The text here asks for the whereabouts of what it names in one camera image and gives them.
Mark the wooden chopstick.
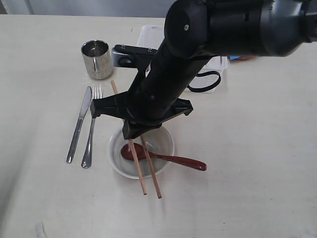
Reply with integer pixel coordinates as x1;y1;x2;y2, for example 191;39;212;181
140;135;162;199
111;80;147;195

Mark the silver metal fork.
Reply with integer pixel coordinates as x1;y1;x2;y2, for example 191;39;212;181
81;87;103;169

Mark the brown wooden plate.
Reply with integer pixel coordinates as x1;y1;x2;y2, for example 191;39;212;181
237;56;255;60

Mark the blue Lay's chips bag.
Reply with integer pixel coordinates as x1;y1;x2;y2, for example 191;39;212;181
228;56;241;60

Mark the white background curtain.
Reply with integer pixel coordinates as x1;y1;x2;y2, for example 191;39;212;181
1;0;174;17

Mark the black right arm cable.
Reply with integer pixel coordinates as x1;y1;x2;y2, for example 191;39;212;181
187;70;221;94

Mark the white ceramic bowl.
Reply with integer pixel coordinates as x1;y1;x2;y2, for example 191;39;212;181
107;126;175;179

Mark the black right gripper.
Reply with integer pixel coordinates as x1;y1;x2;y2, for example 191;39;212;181
91;91;193;139

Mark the dark wooden spoon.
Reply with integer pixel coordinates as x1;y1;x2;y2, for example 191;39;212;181
120;143;207;171

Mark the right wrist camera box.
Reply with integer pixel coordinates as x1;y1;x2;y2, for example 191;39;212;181
111;45;157;68

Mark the silver metal knife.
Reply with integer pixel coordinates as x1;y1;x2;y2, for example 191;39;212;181
66;86;92;164

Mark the white perforated plastic basket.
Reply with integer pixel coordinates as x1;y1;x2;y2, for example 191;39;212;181
137;25;228;89

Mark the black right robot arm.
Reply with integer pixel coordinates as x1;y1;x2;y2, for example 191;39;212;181
91;0;317;139

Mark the stainless steel mug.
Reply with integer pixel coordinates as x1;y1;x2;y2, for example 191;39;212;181
81;40;113;80

